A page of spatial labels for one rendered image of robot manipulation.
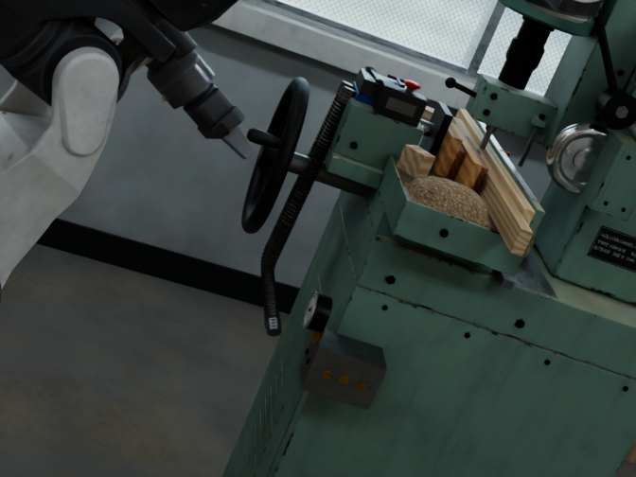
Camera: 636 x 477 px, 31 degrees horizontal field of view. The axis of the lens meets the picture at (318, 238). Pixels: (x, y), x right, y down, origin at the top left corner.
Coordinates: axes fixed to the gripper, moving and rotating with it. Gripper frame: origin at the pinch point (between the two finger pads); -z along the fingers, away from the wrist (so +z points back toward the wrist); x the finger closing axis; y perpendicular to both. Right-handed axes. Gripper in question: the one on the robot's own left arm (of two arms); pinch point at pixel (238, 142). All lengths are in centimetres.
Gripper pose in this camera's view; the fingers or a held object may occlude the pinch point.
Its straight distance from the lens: 190.8
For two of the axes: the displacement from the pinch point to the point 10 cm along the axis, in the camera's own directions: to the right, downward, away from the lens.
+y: 6.9, -6.9, 2.2
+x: 3.7, 0.8, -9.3
